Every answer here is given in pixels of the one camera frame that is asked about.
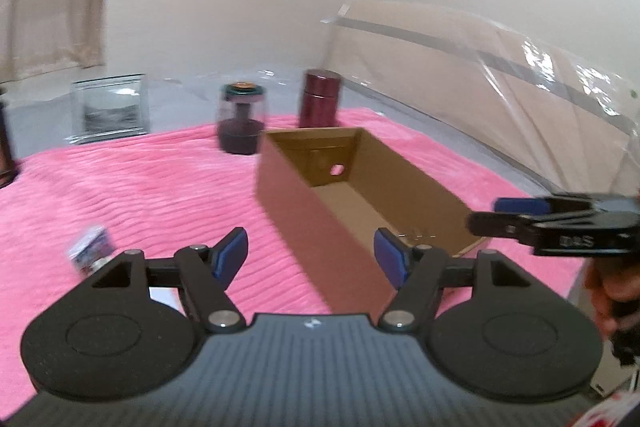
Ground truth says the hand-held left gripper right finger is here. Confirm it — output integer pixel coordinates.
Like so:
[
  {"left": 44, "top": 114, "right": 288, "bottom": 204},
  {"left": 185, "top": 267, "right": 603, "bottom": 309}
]
[{"left": 374, "top": 228, "right": 551, "bottom": 336}]

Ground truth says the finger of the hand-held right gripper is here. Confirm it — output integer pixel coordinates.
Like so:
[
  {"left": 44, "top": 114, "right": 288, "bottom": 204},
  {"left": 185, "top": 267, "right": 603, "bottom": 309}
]
[
  {"left": 465, "top": 210, "right": 540, "bottom": 241},
  {"left": 492, "top": 194, "right": 601, "bottom": 216}
]

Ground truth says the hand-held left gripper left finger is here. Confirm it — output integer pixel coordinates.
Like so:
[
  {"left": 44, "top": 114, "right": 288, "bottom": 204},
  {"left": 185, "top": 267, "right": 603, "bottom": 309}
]
[{"left": 75, "top": 227, "right": 249, "bottom": 336}]

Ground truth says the brown cardboard box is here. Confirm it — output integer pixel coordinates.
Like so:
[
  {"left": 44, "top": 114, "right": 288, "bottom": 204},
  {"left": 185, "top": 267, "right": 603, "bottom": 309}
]
[{"left": 255, "top": 127, "right": 493, "bottom": 314}]

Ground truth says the person's right hand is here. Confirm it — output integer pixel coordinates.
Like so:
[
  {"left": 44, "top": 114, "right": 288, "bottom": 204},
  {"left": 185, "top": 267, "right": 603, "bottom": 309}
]
[{"left": 583, "top": 256, "right": 632, "bottom": 338}]

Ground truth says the pink ribbed blanket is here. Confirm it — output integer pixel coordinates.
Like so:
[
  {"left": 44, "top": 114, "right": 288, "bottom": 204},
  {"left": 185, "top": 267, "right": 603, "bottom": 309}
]
[{"left": 0, "top": 107, "right": 591, "bottom": 408}]

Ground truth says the glass jar with dark contents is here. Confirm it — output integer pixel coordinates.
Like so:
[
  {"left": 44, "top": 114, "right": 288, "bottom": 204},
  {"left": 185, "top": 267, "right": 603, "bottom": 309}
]
[{"left": 216, "top": 82, "right": 268, "bottom": 155}]

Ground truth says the plastic-wrapped beige headboard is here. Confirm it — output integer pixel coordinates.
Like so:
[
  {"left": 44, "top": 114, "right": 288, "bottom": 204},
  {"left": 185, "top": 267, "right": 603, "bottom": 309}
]
[{"left": 320, "top": 0, "right": 640, "bottom": 208}]

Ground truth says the maroon metal canister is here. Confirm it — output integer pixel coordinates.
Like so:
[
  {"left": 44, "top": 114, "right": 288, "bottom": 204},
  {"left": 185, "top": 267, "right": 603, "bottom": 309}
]
[{"left": 298, "top": 69, "right": 342, "bottom": 129}]

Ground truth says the red white printed object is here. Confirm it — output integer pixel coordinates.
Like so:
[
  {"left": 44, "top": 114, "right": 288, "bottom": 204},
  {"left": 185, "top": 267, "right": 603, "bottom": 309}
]
[{"left": 575, "top": 389, "right": 640, "bottom": 427}]

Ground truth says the framed grey sand picture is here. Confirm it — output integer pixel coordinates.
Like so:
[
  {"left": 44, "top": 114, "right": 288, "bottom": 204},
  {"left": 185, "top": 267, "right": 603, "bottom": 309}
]
[{"left": 70, "top": 73, "right": 151, "bottom": 141}]

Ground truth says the steel thermos flask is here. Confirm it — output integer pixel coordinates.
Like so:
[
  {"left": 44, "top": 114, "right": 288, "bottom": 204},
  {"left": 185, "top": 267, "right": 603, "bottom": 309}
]
[{"left": 0, "top": 99, "right": 22, "bottom": 188}]

